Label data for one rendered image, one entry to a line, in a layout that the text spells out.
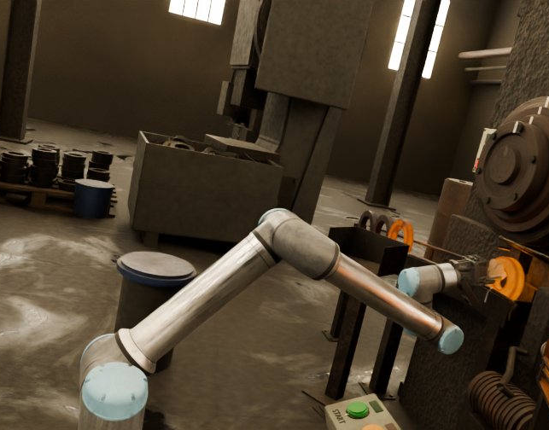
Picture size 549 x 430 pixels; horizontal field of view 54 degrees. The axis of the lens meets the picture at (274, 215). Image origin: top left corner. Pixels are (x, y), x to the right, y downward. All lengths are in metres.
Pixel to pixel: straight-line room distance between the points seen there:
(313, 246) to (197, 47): 10.30
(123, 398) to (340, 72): 3.44
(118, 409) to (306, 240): 0.59
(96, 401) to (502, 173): 1.33
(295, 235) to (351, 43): 3.14
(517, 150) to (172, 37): 10.11
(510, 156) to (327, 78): 2.67
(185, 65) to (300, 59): 7.43
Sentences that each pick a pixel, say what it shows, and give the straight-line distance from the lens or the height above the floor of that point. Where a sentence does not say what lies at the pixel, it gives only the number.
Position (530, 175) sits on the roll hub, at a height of 1.10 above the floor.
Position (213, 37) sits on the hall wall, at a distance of 11.58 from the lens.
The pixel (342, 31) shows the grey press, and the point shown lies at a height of 1.82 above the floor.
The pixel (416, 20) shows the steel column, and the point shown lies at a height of 2.91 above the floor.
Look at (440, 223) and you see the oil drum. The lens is 4.84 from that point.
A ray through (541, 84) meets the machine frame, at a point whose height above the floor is 1.42.
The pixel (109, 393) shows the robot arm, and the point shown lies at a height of 0.43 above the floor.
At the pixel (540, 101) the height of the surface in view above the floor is 1.33.
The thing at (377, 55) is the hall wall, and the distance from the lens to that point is 12.52.
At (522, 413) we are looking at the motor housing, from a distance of 1.60.
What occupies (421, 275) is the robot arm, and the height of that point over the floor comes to 0.73.
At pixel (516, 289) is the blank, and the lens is 1.89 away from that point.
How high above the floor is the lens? 1.13
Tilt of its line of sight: 11 degrees down
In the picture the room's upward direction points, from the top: 12 degrees clockwise
